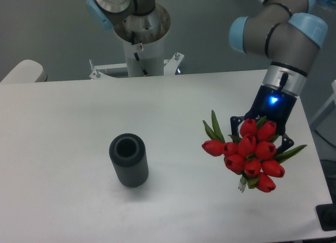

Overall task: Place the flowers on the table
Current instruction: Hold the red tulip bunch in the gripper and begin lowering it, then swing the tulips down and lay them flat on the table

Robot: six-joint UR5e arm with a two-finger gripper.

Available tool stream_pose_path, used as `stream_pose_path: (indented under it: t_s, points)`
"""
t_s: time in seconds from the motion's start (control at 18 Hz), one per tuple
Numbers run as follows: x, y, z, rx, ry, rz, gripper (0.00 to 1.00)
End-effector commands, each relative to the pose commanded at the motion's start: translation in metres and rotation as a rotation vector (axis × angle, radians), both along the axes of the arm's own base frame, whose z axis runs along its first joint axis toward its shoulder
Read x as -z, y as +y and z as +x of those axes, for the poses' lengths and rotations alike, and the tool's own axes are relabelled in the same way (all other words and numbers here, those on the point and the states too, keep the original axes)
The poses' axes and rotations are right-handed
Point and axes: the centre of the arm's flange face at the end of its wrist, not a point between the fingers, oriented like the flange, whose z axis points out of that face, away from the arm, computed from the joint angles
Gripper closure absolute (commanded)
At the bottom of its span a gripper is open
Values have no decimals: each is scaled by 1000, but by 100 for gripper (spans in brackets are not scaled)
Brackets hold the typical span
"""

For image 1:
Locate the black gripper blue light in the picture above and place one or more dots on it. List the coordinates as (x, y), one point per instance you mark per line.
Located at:
(276, 106)

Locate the red tulip bouquet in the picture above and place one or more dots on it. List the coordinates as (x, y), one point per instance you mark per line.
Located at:
(251, 155)

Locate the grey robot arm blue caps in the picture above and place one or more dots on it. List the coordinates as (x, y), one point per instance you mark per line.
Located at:
(285, 32)

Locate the black box at table edge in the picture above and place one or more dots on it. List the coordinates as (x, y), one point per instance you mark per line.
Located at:
(326, 216)

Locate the dark grey ribbed vase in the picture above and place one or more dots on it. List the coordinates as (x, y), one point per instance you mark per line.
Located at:
(128, 156)

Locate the beige chair seat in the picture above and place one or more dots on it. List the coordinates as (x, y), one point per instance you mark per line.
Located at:
(27, 71)

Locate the white furniture frame right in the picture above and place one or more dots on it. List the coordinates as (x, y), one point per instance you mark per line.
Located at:
(324, 110)

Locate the white metal base frame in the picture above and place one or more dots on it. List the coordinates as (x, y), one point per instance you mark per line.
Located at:
(105, 69)

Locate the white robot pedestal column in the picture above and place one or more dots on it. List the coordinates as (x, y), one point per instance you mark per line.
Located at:
(143, 42)

